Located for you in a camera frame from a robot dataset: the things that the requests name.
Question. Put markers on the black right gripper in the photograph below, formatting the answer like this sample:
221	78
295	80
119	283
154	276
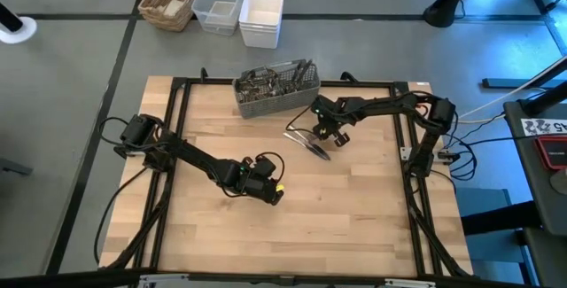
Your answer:
330	117

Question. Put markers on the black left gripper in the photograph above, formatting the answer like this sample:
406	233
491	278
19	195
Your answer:
257	188

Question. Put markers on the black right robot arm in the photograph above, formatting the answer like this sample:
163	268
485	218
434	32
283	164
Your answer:
390	104

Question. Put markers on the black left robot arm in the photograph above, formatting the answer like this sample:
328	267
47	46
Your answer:
195	155

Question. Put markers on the grey mesh silverware basket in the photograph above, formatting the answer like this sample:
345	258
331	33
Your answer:
274	106

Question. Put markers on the white plastic bin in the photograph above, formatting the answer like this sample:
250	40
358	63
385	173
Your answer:
261	35

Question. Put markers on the woven wicker basket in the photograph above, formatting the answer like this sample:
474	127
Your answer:
177	22

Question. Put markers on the dark grey side table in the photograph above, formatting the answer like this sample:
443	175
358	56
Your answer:
527	168

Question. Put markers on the white printed label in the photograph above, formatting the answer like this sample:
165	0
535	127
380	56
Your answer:
542	127

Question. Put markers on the red and black device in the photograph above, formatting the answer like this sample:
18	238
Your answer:
553	153

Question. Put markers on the white base black pole stand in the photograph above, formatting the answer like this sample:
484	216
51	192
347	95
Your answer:
22	31

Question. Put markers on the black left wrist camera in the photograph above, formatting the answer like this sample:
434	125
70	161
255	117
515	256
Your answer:
264	166

